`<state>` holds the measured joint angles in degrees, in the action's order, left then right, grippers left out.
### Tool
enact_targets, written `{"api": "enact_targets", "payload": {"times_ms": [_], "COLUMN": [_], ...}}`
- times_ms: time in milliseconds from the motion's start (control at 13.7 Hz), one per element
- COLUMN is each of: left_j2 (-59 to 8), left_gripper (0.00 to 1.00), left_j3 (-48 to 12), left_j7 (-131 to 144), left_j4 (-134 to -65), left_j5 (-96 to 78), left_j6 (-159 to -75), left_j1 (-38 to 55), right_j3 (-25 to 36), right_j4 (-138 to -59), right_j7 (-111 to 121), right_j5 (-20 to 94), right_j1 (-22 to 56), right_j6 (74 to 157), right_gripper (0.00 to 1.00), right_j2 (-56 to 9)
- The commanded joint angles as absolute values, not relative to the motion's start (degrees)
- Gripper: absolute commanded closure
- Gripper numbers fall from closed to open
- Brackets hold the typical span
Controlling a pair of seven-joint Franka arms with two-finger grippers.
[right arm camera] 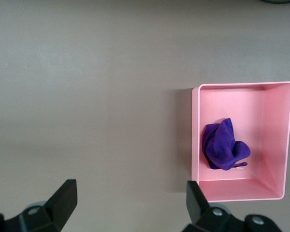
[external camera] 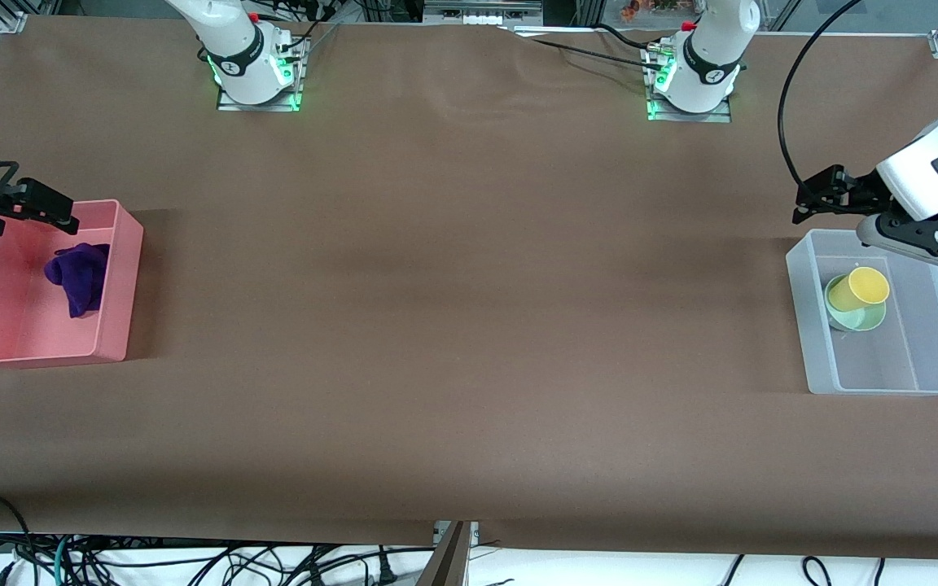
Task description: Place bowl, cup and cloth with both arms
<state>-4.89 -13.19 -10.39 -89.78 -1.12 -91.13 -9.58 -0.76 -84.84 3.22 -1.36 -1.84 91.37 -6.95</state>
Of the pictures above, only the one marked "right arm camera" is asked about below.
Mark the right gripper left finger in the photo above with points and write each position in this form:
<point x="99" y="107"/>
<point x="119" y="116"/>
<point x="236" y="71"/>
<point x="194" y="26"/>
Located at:
<point x="60" y="205"/>

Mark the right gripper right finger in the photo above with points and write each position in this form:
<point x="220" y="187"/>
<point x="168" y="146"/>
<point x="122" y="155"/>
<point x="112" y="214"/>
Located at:
<point x="198" y="210"/>

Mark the purple cloth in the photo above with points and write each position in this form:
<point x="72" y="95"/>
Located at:
<point x="222" y="149"/>

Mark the pink plastic bin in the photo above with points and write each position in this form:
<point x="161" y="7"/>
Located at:
<point x="256" y="108"/>

